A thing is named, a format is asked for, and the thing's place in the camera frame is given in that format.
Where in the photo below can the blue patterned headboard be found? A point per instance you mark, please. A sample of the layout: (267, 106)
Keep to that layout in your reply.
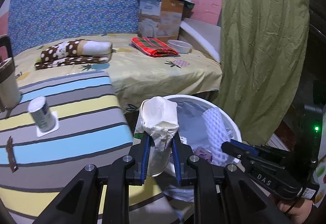
(76, 10)

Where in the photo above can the foam fruit net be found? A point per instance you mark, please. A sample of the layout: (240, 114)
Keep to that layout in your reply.
(216, 127)

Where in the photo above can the yellow pineapple print bedsheet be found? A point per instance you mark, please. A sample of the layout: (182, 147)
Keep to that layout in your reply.
(158, 73)

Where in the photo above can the white bowl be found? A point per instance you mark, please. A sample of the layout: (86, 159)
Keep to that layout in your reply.
(179, 47)

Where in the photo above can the white and blue can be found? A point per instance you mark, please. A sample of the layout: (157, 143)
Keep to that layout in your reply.
(42, 117)

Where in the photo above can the crushed white paper cup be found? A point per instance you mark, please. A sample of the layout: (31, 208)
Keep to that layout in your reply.
(159, 117)

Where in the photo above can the person's right hand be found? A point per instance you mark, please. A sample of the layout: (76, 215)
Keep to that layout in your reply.
(300, 213)

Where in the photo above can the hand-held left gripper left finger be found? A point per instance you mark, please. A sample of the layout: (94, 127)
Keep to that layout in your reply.
(145, 159)

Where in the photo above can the white bed frame board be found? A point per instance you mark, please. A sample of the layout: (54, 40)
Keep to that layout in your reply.
(201, 35)

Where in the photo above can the white trash bin with bag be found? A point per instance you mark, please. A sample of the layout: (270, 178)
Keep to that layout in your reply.
(235, 132)

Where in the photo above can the striped table cloth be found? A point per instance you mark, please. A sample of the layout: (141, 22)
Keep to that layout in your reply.
(76, 122)

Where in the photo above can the printed cardboard box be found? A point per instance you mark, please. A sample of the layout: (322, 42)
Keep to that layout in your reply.
(163, 20)

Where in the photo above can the brown snack wrapper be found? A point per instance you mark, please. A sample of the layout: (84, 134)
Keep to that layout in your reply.
(11, 155)

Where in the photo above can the white card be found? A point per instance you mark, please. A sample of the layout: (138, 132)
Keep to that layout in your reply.
(56, 118)

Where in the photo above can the green curtain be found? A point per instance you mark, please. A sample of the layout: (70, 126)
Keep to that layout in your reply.
(262, 48)

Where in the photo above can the red plaid cloth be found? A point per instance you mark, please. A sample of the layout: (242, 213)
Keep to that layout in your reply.
(154, 47)

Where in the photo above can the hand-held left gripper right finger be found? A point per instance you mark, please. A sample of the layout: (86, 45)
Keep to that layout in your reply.
(177, 161)

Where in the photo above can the brown polka dot blanket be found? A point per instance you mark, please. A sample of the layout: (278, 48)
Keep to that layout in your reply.
(66, 52)

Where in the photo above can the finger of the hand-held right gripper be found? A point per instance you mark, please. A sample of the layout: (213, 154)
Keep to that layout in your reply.
(235, 147)

